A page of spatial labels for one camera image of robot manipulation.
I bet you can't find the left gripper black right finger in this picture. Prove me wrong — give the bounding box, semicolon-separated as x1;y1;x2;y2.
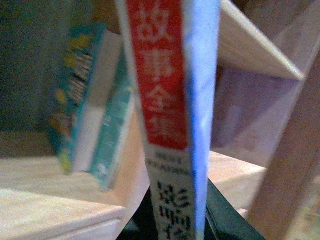
204;180;260;240

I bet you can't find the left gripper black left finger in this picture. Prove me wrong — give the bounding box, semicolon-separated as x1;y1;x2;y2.
117;188;155;240

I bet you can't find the red and white spine book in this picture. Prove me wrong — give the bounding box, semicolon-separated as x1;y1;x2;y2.
115;0;221;240

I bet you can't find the right wooden shelf unit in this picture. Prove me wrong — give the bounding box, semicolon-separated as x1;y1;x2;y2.
0;0;320;240

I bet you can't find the teal thin book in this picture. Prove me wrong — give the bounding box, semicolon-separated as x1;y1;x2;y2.
89;49;134;192

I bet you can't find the teal illustrated book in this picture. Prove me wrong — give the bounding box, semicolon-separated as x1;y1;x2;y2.
49;23;122;175

